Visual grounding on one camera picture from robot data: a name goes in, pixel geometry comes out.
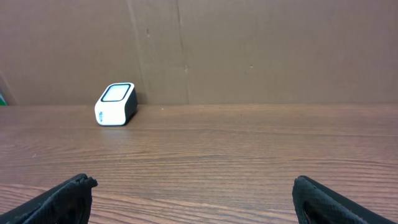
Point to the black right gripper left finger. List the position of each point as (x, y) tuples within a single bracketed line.
[(68, 202)]

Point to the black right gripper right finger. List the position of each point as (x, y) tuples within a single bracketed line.
[(317, 204)]

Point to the white barcode scanner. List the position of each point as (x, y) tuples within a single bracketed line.
[(117, 104)]

